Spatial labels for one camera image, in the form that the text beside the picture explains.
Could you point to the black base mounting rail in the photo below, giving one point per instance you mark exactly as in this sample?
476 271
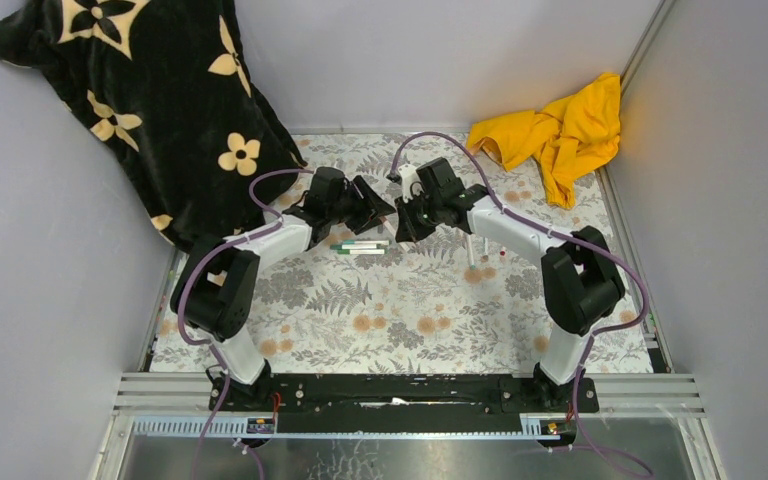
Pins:
402 404

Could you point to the aluminium frame rails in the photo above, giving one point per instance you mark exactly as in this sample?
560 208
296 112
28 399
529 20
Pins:
177 405

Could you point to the black floral blanket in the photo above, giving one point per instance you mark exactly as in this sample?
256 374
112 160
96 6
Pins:
165 86

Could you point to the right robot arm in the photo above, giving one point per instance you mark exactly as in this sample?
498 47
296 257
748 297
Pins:
581 285

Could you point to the yellow cloth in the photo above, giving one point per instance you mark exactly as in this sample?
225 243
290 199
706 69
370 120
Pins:
568 138

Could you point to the floral patterned table mat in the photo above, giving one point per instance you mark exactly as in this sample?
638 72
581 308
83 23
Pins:
419 308

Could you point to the brown cap marker pen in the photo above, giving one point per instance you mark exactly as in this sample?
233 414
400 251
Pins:
390 229

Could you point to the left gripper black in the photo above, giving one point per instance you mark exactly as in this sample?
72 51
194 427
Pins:
364 223

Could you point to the green marker pen lower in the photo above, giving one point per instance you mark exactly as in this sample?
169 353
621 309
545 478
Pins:
356 252

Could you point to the teal green marker pen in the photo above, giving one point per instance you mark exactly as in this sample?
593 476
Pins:
469 245

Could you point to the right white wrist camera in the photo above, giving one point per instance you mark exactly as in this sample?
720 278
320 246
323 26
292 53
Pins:
410 183

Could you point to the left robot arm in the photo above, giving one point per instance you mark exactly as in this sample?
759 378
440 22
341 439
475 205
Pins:
213 297

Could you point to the green marker pen upper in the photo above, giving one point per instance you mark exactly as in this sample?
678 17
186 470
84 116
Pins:
361 245

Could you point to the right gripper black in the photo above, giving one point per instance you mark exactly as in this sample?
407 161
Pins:
408 231

